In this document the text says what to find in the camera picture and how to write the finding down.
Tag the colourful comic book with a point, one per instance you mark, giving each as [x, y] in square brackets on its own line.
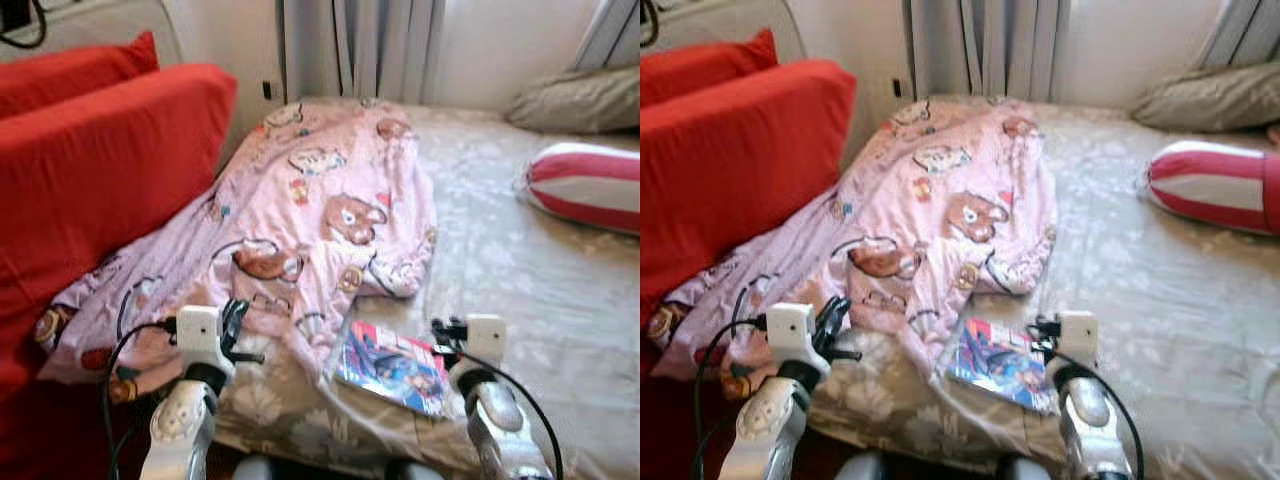
[1000, 365]
[395, 370]

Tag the beige floral bed sheet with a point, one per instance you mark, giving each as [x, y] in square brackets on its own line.
[540, 300]
[1170, 300]

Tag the silver robot right leg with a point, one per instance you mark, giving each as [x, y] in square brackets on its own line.
[412, 470]

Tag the pink cartoon print blanket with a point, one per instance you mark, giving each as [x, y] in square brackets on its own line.
[300, 200]
[930, 200]

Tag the large red cushion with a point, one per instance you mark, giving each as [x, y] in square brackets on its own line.
[100, 170]
[730, 170]

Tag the red white blue bolster pillow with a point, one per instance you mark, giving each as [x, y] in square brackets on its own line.
[1210, 185]
[590, 185]

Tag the beige plain pillow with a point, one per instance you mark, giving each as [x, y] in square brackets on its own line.
[1210, 98]
[580, 100]

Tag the flat red cushion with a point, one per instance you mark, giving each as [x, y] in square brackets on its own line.
[70, 75]
[700, 70]

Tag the grey pleated curtain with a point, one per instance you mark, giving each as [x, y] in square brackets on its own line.
[990, 45]
[370, 45]
[1245, 30]
[610, 35]

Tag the beige padded headboard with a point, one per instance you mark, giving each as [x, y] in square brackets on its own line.
[110, 20]
[740, 20]

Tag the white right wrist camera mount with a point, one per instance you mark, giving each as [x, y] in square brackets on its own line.
[1078, 335]
[487, 338]

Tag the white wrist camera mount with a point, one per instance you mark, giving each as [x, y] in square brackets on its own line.
[487, 338]
[790, 330]
[197, 332]
[1078, 335]

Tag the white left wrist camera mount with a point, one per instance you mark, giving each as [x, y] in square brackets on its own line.
[197, 332]
[790, 330]

